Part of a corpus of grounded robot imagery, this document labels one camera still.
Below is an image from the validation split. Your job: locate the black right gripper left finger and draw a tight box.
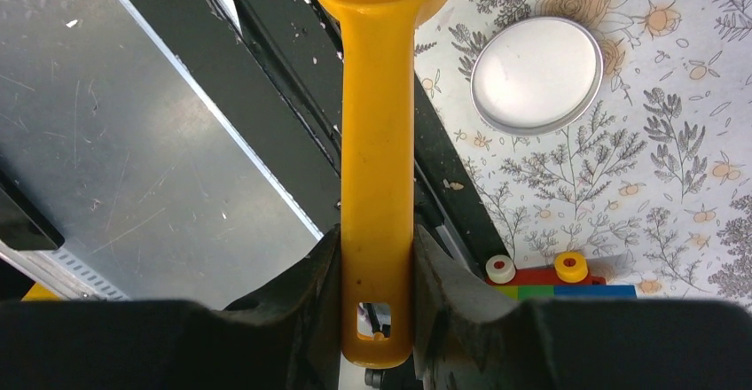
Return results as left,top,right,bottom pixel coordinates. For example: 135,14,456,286
223,226,341,389

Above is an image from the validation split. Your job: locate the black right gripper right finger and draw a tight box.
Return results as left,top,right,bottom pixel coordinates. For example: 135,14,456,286
413,227,541,389

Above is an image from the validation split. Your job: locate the grey slotted cable duct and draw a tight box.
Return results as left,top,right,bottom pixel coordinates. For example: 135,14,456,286
1,243,130,301

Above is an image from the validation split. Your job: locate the white round jar lid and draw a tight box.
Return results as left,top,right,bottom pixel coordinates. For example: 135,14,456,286
469,17,605,137

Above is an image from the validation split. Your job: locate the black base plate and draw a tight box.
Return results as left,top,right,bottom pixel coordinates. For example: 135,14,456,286
129,0,508,273

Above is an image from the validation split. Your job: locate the colourful toy block train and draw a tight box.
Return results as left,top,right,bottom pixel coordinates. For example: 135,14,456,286
485,252,637,301

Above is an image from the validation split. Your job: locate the yellow plastic scoop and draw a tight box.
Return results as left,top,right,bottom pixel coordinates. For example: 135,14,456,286
318,0,447,369

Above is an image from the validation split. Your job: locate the floral table cloth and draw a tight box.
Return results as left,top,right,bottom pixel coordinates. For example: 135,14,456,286
416,0,751,307

